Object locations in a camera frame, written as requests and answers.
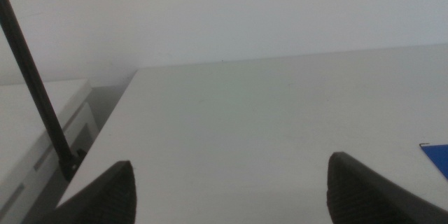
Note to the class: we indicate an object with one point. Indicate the blue rectangular mat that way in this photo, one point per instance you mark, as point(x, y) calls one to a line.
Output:
point(439, 157)

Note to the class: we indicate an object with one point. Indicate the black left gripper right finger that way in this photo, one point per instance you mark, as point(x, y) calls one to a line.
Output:
point(353, 196)

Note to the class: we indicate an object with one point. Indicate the white side cabinet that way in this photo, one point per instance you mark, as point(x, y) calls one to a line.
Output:
point(21, 126)

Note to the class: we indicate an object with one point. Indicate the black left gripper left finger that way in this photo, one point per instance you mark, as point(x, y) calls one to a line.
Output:
point(108, 196)

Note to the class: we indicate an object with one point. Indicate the black stand pole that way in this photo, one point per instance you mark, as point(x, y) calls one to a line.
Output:
point(33, 80)

